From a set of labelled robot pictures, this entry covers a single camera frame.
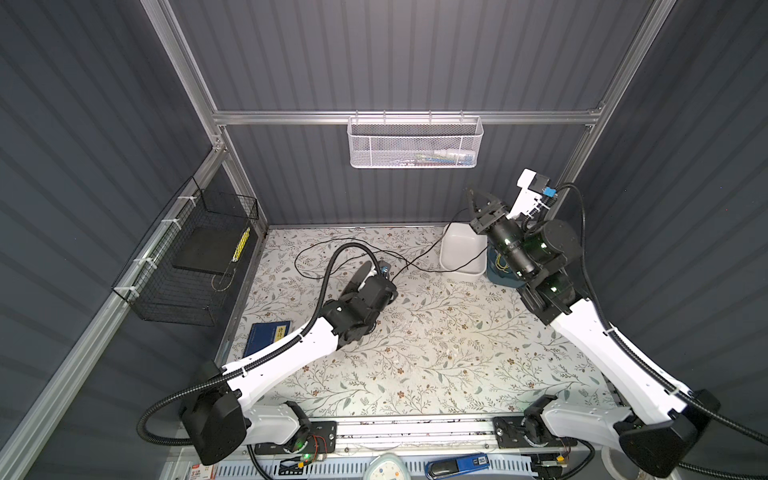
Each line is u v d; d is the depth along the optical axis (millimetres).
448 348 889
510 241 519
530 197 513
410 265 1081
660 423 395
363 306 583
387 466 680
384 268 679
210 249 752
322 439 723
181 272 718
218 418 394
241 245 784
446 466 651
